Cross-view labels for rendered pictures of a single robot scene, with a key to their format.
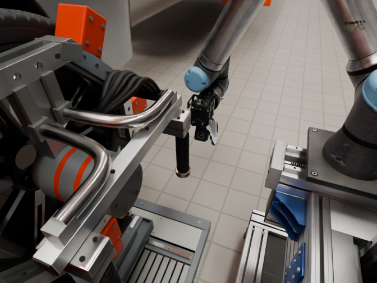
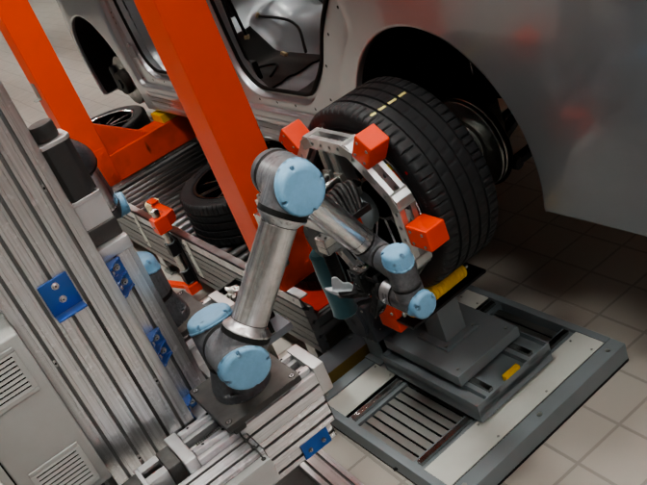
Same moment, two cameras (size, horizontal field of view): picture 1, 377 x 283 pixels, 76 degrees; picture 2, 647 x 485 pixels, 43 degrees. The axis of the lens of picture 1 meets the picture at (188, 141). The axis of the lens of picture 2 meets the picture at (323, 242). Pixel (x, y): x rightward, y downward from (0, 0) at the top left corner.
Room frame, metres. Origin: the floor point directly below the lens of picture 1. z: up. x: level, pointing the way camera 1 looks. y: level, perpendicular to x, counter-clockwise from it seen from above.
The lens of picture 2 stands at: (1.86, -1.44, 2.02)
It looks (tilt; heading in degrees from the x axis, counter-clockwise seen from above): 28 degrees down; 134
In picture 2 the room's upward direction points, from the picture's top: 22 degrees counter-clockwise
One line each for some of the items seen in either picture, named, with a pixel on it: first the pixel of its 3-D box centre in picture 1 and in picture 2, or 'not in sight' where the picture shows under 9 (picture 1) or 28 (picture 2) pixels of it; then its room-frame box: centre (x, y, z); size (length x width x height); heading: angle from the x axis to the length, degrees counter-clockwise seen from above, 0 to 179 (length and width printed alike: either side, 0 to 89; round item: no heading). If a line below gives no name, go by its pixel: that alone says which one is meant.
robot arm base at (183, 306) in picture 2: not in sight; (159, 307); (0.00, -0.25, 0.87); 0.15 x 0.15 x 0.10
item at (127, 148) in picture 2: not in sight; (142, 129); (-1.78, 1.33, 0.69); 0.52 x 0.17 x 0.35; 70
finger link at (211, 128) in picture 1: (214, 129); (337, 285); (0.54, -0.07, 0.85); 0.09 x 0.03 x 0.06; 16
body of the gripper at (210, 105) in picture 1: (203, 107); (373, 281); (0.64, -0.05, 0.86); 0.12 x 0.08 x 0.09; 160
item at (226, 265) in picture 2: not in sight; (180, 243); (-1.25, 0.82, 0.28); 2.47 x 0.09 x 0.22; 160
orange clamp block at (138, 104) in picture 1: (130, 102); (427, 232); (0.69, 0.19, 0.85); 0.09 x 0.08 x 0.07; 160
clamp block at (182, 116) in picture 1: (170, 120); (332, 238); (0.48, 0.04, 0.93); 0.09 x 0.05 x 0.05; 70
